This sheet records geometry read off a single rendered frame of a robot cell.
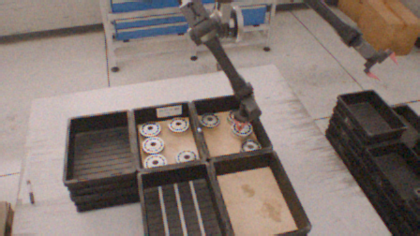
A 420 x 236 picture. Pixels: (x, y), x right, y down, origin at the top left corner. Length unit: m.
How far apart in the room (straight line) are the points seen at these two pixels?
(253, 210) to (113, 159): 0.67
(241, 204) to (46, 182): 0.94
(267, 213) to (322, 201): 0.35
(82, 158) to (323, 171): 1.17
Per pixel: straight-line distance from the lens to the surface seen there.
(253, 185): 1.53
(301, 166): 1.82
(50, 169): 1.88
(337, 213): 1.71
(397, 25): 4.18
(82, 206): 1.64
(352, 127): 2.41
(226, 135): 1.71
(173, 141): 1.68
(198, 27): 1.23
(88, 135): 1.79
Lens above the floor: 2.06
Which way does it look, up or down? 44 degrees down
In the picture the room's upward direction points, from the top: 1 degrees clockwise
